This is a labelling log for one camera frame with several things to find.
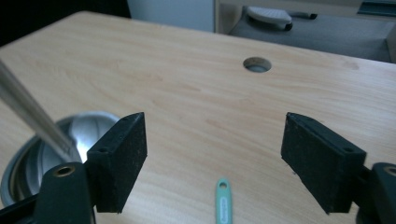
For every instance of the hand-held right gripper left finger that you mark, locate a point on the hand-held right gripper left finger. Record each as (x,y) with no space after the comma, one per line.
(120,161)

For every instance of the stainless steel pot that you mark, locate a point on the stainless steel pot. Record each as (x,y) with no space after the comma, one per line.
(40,155)

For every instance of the grey cabinet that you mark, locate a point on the grey cabinet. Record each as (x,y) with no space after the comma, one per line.
(311,31)

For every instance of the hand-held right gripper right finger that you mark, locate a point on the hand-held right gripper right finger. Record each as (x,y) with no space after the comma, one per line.
(320,161)

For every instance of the white pedal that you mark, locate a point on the white pedal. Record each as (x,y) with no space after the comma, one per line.
(270,15)

